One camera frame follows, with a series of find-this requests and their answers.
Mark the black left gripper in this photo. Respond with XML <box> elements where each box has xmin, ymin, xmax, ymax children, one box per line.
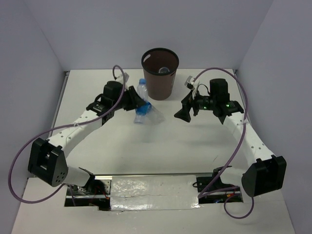
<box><xmin>112</xmin><ymin>85</ymin><xmax>146</xmax><ymax>111</ymax></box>

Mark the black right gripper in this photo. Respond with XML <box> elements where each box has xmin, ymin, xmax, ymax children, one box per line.
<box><xmin>174</xmin><ymin>88</ymin><xmax>216</xmax><ymax>122</ymax></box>

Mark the crushed bottle light blue label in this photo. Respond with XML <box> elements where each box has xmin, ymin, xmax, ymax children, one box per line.
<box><xmin>134</xmin><ymin>78</ymin><xmax>152</xmax><ymax>125</ymax></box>

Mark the clear bottle dark blue label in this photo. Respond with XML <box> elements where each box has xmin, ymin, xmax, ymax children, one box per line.
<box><xmin>146</xmin><ymin>103</ymin><xmax>165</xmax><ymax>125</ymax></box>

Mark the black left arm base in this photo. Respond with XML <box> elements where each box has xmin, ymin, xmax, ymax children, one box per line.
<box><xmin>64</xmin><ymin>179</ymin><xmax>112</xmax><ymax>211</ymax></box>

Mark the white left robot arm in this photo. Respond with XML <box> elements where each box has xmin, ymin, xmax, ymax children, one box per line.
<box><xmin>28</xmin><ymin>81</ymin><xmax>146</xmax><ymax>194</ymax></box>

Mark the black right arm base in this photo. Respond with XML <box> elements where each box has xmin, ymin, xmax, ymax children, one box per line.
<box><xmin>192</xmin><ymin>167</ymin><xmax>242</xmax><ymax>204</ymax></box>

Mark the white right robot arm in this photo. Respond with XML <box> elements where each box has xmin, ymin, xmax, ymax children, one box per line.
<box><xmin>174</xmin><ymin>76</ymin><xmax>287</xmax><ymax>197</ymax></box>

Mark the brown plastic garbage bin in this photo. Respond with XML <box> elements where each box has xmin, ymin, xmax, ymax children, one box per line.
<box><xmin>141</xmin><ymin>48</ymin><xmax>179</xmax><ymax>100</ymax></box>

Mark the silver foil tape sheet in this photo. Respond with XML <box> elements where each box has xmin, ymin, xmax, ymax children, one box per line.
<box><xmin>110</xmin><ymin>175</ymin><xmax>199</xmax><ymax>211</ymax></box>

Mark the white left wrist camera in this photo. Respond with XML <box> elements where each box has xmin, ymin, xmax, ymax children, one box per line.
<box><xmin>115</xmin><ymin>73</ymin><xmax>129</xmax><ymax>84</ymax></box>

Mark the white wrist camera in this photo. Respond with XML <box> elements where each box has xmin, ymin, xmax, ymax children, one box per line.
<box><xmin>115</xmin><ymin>73</ymin><xmax>129</xmax><ymax>84</ymax></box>
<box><xmin>185</xmin><ymin>76</ymin><xmax>199</xmax><ymax>99</ymax></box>

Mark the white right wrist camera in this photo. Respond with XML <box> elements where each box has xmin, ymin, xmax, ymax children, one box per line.
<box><xmin>185</xmin><ymin>76</ymin><xmax>199</xmax><ymax>99</ymax></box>

